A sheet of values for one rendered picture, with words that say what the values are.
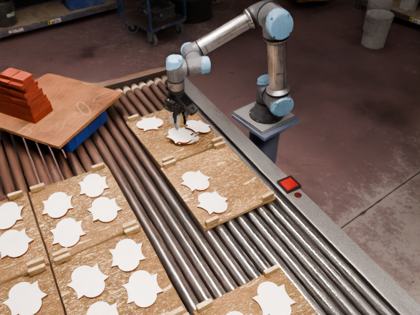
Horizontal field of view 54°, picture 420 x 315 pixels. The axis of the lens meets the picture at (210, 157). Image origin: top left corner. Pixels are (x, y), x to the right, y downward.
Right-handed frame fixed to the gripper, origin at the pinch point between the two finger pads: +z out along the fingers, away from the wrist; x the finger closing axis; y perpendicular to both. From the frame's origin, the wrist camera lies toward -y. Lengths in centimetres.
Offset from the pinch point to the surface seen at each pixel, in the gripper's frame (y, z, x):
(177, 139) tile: -1.0, 5.0, 4.7
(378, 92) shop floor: -19, 102, -262
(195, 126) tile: -0.4, 5.7, -9.4
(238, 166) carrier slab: -33.3, 8.1, -0.5
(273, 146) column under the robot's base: -25, 30, -47
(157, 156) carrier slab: 0.4, 8.0, 17.4
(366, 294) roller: -105, 10, 23
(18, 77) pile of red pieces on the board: 58, -25, 43
